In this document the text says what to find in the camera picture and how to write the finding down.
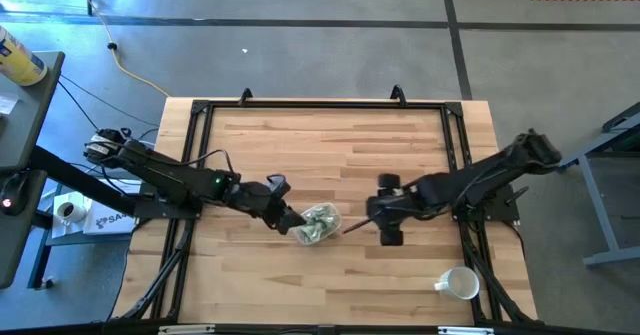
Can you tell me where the black diagonal desk beam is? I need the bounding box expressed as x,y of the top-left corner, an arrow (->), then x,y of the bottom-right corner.
27,144 -> 151,217

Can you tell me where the clear plastic bin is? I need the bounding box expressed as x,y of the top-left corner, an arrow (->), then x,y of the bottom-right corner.
291,201 -> 343,247

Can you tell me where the grey side desk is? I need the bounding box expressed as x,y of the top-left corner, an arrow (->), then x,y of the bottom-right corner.
0,49 -> 67,172

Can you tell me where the black left wrist camera cable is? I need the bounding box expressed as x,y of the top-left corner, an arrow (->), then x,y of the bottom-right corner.
182,148 -> 292,199

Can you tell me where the black computer mouse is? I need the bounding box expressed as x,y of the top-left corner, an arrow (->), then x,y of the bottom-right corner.
0,173 -> 32,217

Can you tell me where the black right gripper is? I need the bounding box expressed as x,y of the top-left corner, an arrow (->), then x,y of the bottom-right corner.
341,173 -> 419,247

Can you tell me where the white coffee cup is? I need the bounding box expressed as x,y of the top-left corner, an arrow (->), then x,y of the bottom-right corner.
55,200 -> 88,227

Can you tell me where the black aluminium table frame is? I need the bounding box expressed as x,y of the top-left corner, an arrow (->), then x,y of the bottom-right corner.
107,83 -> 540,335

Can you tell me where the yellow wipes canister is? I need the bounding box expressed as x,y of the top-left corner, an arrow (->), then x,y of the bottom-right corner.
0,24 -> 49,88

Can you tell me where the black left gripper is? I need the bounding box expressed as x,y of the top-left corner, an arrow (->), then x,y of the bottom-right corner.
234,177 -> 307,236

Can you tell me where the black floor cable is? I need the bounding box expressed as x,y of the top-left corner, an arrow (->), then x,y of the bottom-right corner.
57,73 -> 161,129

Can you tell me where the white ceramic mug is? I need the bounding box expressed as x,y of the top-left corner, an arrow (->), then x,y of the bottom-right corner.
433,265 -> 481,302

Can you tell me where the yellow floor cable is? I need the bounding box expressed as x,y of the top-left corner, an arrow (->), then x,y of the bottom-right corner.
64,0 -> 172,99

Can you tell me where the silver metal bracket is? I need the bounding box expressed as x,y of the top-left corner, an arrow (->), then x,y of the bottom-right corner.
158,324 -> 217,335
437,325 -> 496,335

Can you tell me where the white printed paper sheet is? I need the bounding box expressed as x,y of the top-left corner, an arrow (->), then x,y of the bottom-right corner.
82,208 -> 140,237

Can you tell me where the white paper label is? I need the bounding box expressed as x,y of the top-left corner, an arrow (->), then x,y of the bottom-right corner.
0,94 -> 20,116

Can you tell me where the grey metal table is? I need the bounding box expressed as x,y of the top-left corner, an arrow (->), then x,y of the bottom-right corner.
551,101 -> 640,268

